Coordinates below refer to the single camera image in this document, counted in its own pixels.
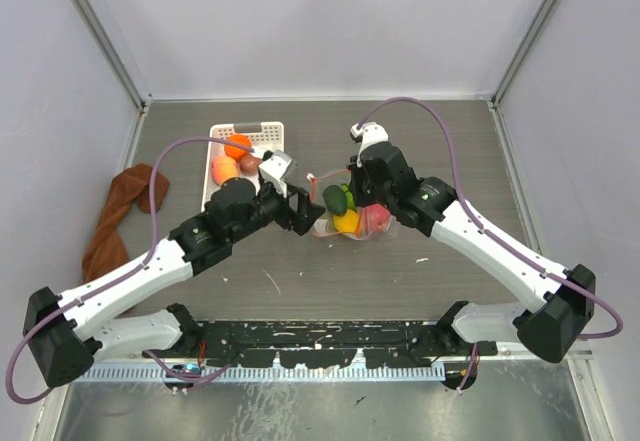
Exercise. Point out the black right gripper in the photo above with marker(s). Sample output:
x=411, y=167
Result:
x=357, y=171

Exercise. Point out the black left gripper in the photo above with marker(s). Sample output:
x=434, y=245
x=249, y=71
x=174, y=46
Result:
x=302, y=218

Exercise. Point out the dark green avocado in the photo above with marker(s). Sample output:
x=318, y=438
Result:
x=335, y=200

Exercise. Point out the yellow lemon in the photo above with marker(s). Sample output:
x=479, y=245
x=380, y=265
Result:
x=346, y=223

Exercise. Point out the green striped ball fruit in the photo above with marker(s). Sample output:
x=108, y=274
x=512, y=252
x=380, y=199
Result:
x=349, y=197

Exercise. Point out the red apple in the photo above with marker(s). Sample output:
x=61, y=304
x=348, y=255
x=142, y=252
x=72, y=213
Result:
x=374, y=219

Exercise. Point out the clear orange zip bag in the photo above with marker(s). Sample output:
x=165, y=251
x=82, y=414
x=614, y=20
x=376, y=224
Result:
x=323, y=227

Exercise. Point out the brown kiwi fruit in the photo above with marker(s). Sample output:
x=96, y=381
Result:
x=249, y=164

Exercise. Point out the orange fruit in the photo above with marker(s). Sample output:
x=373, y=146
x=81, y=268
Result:
x=239, y=145

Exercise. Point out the peach fruit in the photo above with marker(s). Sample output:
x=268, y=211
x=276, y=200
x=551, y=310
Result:
x=224, y=168

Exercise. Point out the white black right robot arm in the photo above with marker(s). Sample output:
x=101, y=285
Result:
x=553, y=303

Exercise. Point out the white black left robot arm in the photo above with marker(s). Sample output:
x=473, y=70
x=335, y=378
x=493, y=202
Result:
x=68, y=333

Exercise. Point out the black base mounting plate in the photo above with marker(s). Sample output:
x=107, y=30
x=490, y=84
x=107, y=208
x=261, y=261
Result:
x=315, y=345

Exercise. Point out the brown cloth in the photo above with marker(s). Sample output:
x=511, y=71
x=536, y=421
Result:
x=106, y=251

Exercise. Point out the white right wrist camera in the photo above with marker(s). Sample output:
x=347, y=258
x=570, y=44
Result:
x=368, y=134

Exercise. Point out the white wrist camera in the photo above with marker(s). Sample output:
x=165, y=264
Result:
x=368, y=134
x=275, y=168

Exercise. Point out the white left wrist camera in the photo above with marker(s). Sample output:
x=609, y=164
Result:
x=275, y=168

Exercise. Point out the slotted cable duct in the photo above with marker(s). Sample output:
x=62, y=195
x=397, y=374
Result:
x=358, y=372

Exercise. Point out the aluminium frame post right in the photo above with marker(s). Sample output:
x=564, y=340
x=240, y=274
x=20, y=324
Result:
x=534, y=31

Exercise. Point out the aluminium frame post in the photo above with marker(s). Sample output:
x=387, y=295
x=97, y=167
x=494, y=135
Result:
x=534, y=31
x=99, y=21

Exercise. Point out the aluminium frame post left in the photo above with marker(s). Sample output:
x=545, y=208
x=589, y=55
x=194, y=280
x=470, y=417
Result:
x=99, y=21

